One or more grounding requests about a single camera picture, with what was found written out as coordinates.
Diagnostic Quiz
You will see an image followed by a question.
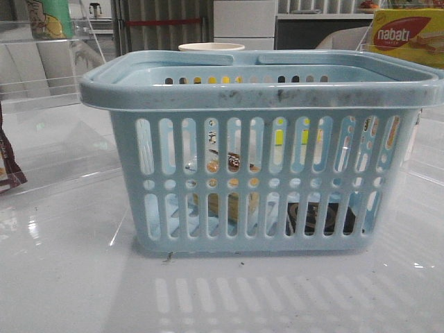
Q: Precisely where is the packaged bread slice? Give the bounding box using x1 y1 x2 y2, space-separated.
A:
185 148 261 223

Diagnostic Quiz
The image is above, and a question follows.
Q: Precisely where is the black tissue pack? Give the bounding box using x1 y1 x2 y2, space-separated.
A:
286 203 356 236

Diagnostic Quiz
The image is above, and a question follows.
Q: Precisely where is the light blue plastic basket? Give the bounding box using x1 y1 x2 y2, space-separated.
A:
79 50 443 253

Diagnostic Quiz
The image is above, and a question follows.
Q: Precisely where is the white cabinet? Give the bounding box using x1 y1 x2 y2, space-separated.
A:
213 1 278 50

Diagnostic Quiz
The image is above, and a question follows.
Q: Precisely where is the red barrier belt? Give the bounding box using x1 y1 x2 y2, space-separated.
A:
125 17 203 26

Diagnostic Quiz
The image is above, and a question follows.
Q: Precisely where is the left clear acrylic shelf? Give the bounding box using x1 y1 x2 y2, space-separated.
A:
1 17 119 203

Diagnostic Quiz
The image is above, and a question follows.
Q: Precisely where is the clear acrylic tiered shelf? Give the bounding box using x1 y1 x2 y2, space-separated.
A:
357 24 444 185

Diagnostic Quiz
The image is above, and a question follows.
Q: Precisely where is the brown snack packet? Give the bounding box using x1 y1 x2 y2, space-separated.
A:
1 129 27 193

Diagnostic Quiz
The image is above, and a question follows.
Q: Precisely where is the fruit plate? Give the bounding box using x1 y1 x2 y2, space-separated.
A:
359 0 379 10

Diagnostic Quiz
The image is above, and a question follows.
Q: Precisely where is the green cartoon can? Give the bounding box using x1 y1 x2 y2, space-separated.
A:
26 0 74 40

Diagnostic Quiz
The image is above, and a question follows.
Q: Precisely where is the yellow nabati wafer box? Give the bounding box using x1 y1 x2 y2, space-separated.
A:
366 8 443 69

